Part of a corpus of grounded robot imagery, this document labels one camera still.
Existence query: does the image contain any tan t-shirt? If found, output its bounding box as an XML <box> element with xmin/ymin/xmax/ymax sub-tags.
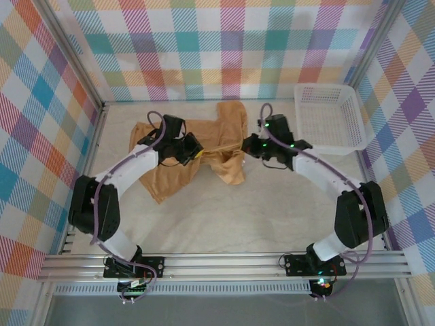
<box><xmin>128</xmin><ymin>101</ymin><xmax>249</xmax><ymax>206</ymax></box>

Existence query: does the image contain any white plastic mesh basket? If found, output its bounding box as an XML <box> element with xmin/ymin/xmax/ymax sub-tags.
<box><xmin>294</xmin><ymin>83</ymin><xmax>370</xmax><ymax>157</ymax></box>

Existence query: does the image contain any aluminium side rail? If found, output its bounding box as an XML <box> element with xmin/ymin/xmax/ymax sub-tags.
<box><xmin>59</xmin><ymin>103</ymin><xmax>109</xmax><ymax>255</ymax></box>
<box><xmin>355</xmin><ymin>149</ymin><xmax>396</xmax><ymax>251</ymax></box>

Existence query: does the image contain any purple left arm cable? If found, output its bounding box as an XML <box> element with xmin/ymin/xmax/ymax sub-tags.
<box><xmin>90</xmin><ymin>110</ymin><xmax>170</xmax><ymax>305</ymax></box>

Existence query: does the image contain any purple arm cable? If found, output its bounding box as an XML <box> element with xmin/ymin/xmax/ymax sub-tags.
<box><xmin>260</xmin><ymin>103</ymin><xmax>374</xmax><ymax>302</ymax></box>
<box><xmin>90</xmin><ymin>110</ymin><xmax>170</xmax><ymax>305</ymax></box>

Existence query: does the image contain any long aluminium mounting rail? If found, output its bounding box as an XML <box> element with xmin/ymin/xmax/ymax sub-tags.
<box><xmin>36</xmin><ymin>250</ymin><xmax>415</xmax><ymax>283</ymax></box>

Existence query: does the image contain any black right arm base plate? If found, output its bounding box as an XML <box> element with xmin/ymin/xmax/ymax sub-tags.
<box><xmin>283</xmin><ymin>253</ymin><xmax>347</xmax><ymax>277</ymax></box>

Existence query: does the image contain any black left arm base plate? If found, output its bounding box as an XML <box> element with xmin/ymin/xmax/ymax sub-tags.
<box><xmin>103</xmin><ymin>256</ymin><xmax>166</xmax><ymax>280</ymax></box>

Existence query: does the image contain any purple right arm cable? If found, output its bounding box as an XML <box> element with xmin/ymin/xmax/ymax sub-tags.
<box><xmin>260</xmin><ymin>103</ymin><xmax>374</xmax><ymax>302</ymax></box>

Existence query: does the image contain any slotted grey cable duct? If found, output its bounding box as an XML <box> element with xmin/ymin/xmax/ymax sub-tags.
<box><xmin>53</xmin><ymin>283</ymin><xmax>313</xmax><ymax>297</ymax></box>

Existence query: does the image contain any aluminium frame post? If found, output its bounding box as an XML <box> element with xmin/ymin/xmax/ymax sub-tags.
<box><xmin>33</xmin><ymin>0</ymin><xmax>106</xmax><ymax>111</ymax></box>
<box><xmin>345</xmin><ymin>0</ymin><xmax>407</xmax><ymax>88</ymax></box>

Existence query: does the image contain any aluminium frame leg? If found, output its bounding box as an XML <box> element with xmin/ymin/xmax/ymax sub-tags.
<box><xmin>395</xmin><ymin>276</ymin><xmax>421</xmax><ymax>326</ymax></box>
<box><xmin>31</xmin><ymin>281</ymin><xmax>57</xmax><ymax>326</ymax></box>

